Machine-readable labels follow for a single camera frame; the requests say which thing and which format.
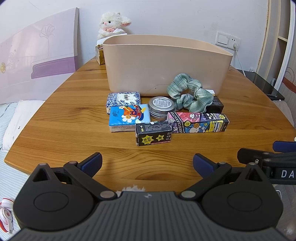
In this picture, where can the blue white porcelain-pattern box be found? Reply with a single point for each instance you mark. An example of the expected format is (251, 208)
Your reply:
(122, 98)

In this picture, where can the white plush lamb toy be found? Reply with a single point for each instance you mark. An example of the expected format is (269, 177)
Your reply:
(112, 23)

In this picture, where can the white wall socket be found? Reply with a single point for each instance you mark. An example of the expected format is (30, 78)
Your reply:
(234, 42)

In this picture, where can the green plaid hair scrunchie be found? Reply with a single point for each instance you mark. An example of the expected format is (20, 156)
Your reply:
(188, 93)

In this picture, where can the white wall switch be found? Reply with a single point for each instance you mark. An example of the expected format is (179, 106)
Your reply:
(222, 39)

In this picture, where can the beige wooden shelf unit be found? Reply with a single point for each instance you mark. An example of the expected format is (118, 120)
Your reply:
(278, 40)

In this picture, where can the white pillow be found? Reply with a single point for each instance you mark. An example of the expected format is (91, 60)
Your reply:
(24, 111)

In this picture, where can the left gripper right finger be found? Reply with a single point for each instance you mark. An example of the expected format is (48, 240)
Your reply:
(241, 199)

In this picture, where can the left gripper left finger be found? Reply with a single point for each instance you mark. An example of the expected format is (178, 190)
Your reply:
(54, 199)

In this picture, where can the beige plastic storage bin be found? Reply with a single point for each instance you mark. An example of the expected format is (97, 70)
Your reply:
(148, 64)

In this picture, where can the round silver metal tin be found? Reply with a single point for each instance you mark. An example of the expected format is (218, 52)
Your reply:
(160, 106)

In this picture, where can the pink purple bed headboard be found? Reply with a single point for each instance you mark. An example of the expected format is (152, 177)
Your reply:
(39, 58)

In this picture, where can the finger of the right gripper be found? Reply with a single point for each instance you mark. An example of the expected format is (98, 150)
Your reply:
(246, 156)
(284, 147)

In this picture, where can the blue cartoon tissue pack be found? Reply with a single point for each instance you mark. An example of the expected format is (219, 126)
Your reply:
(124, 118)

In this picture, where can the small black box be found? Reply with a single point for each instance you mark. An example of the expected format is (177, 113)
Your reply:
(215, 107)

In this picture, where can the gold tissue box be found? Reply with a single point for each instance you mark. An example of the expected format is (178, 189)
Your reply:
(99, 51)

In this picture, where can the colourful cartoon long box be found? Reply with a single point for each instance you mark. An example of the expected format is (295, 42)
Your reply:
(184, 122)

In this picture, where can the white rectangular box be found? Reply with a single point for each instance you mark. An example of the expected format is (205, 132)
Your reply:
(211, 91)

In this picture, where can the black box yellow stars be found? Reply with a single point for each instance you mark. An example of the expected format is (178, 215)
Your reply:
(154, 132)

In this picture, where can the white red headphones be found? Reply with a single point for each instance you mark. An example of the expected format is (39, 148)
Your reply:
(6, 215)

